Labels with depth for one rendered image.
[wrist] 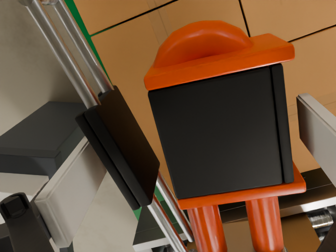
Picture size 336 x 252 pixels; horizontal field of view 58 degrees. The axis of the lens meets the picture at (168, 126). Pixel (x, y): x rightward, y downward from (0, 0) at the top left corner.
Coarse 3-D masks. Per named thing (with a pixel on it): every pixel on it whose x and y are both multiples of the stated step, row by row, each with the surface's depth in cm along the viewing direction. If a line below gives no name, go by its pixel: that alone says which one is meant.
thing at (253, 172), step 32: (192, 64) 15; (224, 64) 15; (256, 64) 14; (160, 96) 15; (192, 96) 15; (224, 96) 15; (256, 96) 15; (160, 128) 16; (192, 128) 16; (224, 128) 16; (256, 128) 16; (288, 128) 16; (192, 160) 17; (224, 160) 17; (256, 160) 16; (288, 160) 16; (192, 192) 18; (224, 192) 18; (256, 192) 17; (288, 192) 17
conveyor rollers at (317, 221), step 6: (324, 210) 101; (312, 216) 100; (318, 216) 100; (324, 216) 99; (330, 216) 98; (312, 222) 100; (318, 222) 99; (324, 222) 99; (330, 222) 98; (318, 234) 104; (324, 234) 103; (168, 246) 114; (186, 246) 110
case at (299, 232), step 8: (288, 216) 98; (296, 216) 97; (304, 216) 96; (288, 224) 95; (296, 224) 94; (304, 224) 93; (288, 232) 92; (296, 232) 91; (304, 232) 90; (312, 232) 89; (288, 240) 90; (296, 240) 89; (304, 240) 88; (312, 240) 87; (288, 248) 87; (296, 248) 86; (304, 248) 85; (312, 248) 84
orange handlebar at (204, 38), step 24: (192, 24) 16; (216, 24) 16; (168, 48) 16; (192, 48) 16; (216, 48) 16; (240, 48) 16; (192, 216) 20; (216, 216) 20; (264, 216) 20; (216, 240) 21; (264, 240) 20
